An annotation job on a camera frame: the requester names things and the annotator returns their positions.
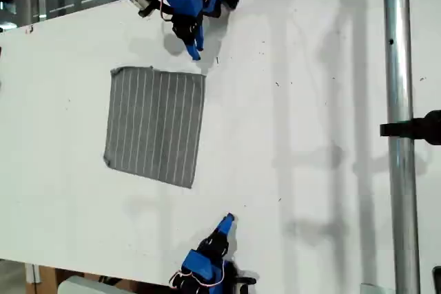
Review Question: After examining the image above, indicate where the grey white-striped towel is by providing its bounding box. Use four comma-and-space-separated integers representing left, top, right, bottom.
103, 65, 208, 190

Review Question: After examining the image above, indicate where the white leg bracket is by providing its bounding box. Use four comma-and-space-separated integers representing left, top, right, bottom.
25, 263, 42, 285

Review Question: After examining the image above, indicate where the camera black stalk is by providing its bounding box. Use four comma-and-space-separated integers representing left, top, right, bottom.
138, 0, 163, 19

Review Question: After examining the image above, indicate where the steel post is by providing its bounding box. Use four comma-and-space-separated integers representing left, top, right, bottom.
382, 0, 422, 294

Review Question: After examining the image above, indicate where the black device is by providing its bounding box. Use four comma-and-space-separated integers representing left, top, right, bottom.
431, 266, 441, 294

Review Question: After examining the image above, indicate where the black clamp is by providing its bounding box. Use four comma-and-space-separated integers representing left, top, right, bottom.
379, 109, 441, 147

